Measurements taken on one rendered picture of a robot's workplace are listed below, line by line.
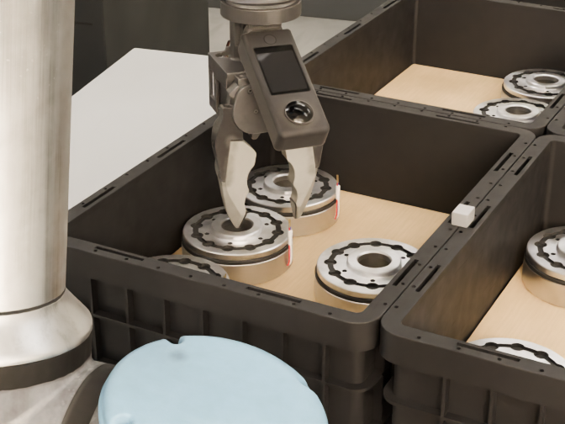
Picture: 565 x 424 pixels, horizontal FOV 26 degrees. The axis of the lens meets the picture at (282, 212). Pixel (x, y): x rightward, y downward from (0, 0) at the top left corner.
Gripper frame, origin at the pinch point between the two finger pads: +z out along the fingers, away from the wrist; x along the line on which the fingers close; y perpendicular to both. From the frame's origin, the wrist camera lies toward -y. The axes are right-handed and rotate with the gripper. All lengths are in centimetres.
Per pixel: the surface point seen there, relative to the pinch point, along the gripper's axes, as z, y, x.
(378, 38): -2.5, 36.4, -26.6
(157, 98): 18, 76, -7
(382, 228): 4.4, 1.5, -12.2
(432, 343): -5.7, -33.1, -0.6
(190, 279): -5.6, -19.0, 12.7
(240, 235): 0.7, -2.1, 3.5
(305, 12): 86, 315, -121
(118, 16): 27, 148, -17
